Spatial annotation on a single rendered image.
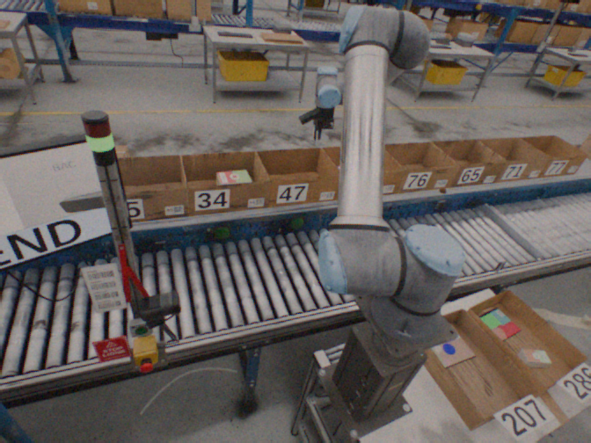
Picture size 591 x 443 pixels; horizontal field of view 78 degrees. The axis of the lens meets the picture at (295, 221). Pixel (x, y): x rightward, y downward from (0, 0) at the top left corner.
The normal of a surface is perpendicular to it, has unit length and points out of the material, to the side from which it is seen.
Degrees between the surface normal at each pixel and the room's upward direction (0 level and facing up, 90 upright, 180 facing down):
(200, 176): 89
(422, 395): 0
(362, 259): 42
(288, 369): 0
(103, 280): 90
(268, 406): 0
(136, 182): 89
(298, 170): 89
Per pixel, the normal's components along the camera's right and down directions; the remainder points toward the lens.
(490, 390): 0.15, -0.77
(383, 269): 0.10, 0.00
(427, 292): 0.01, 0.62
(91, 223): 0.64, 0.51
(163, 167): 0.33, 0.63
